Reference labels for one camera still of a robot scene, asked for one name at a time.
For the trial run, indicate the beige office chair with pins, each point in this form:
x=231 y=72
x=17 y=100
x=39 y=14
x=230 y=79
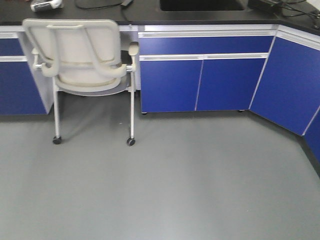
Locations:
x=83 y=58

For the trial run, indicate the blue cabinet under bench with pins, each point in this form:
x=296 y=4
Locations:
x=273 y=71

